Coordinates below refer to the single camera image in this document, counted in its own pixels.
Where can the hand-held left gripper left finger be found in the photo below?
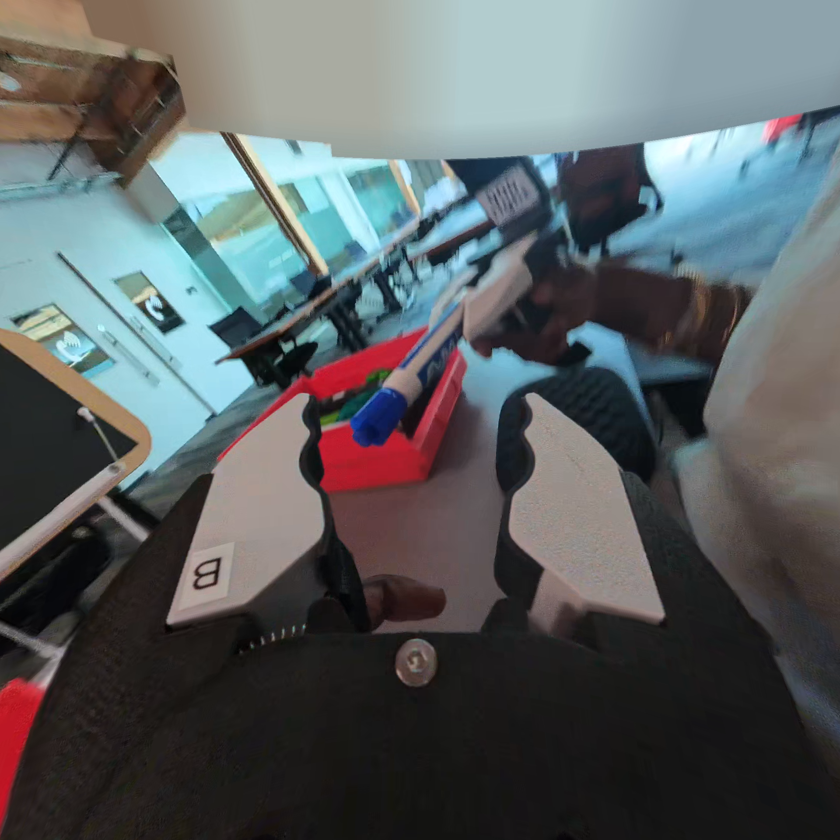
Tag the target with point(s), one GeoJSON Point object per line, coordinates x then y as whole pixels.
{"type": "Point", "coordinates": [262, 512]}

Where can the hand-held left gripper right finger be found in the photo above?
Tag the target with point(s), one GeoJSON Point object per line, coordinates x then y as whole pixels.
{"type": "Point", "coordinates": [577, 518]}

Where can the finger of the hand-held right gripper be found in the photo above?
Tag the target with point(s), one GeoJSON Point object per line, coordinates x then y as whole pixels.
{"type": "Point", "coordinates": [499, 295]}

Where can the blue marker pen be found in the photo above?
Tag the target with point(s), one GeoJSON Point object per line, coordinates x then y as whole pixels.
{"type": "Point", "coordinates": [407, 377]}

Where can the person's right hand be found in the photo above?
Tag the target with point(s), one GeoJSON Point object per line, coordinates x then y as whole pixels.
{"type": "Point", "coordinates": [551, 315]}

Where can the person's left hand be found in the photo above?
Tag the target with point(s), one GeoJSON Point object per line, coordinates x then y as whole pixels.
{"type": "Point", "coordinates": [407, 598]}

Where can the dark red office chair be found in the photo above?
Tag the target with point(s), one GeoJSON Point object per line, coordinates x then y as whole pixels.
{"type": "Point", "coordinates": [607, 190]}

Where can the large red plastic bin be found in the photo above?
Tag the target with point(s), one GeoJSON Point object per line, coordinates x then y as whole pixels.
{"type": "Point", "coordinates": [387, 453]}

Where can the green toy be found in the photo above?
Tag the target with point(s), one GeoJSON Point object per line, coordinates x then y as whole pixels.
{"type": "Point", "coordinates": [358, 397]}

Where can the black office chair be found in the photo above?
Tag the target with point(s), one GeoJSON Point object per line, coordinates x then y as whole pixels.
{"type": "Point", "coordinates": [259, 338]}

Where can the long wooden table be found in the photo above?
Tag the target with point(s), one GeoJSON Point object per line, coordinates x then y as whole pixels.
{"type": "Point", "coordinates": [308, 308]}

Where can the white door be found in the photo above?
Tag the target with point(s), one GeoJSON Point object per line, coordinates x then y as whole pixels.
{"type": "Point", "coordinates": [141, 328]}

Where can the wooden framed black board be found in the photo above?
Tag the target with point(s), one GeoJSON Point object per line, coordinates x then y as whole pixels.
{"type": "Point", "coordinates": [46, 446]}

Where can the dark wall sign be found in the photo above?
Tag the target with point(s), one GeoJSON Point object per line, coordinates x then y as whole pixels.
{"type": "Point", "coordinates": [151, 303]}

